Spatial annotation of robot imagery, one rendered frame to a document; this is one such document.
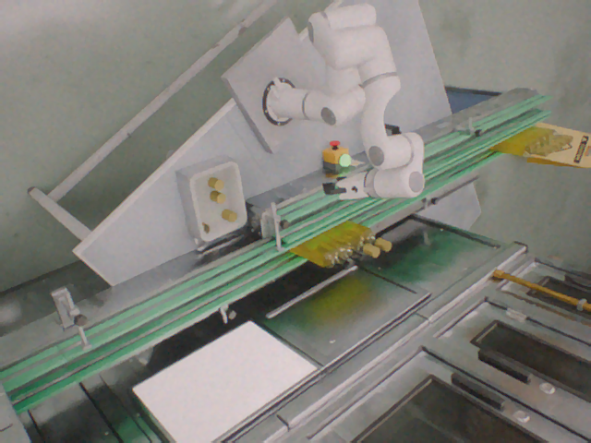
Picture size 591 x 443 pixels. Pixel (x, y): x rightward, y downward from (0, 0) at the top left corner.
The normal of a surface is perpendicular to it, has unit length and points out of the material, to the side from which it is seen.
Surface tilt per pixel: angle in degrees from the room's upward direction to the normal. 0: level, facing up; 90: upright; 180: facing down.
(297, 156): 0
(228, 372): 90
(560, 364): 90
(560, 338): 90
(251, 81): 4
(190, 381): 90
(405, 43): 0
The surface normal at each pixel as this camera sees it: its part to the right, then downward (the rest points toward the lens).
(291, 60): 0.68, 0.23
